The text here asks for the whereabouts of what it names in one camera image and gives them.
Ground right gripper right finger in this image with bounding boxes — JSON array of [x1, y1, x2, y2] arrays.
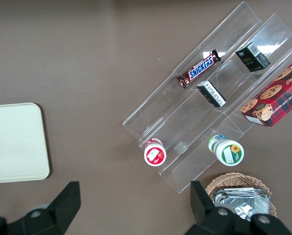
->
[[184, 180, 253, 235]]

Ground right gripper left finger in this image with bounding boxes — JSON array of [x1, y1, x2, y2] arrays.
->
[[11, 181, 82, 235]]

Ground light wicker basket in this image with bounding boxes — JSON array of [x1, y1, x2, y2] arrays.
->
[[205, 172, 278, 218]]

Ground beige rectangular serving tray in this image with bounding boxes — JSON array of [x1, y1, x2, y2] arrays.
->
[[0, 102, 50, 184]]

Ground stack of foil containers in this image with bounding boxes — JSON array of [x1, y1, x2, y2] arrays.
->
[[213, 187, 270, 222]]

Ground green yogurt bottle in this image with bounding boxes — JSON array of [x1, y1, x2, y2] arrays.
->
[[208, 134, 245, 166]]

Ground red strawberry yogurt bottle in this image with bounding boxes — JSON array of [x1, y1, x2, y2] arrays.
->
[[143, 137, 167, 166]]

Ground clear acrylic stepped shelf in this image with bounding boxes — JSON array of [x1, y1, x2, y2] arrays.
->
[[122, 1, 292, 194]]

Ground small black carton box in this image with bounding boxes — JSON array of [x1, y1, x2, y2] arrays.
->
[[235, 41, 271, 73], [196, 80, 226, 108]]

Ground red plaid cookie box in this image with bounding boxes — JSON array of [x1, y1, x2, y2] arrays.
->
[[240, 55, 292, 128]]

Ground Snickers chocolate bar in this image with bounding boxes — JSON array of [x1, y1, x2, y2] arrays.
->
[[176, 48, 222, 89]]

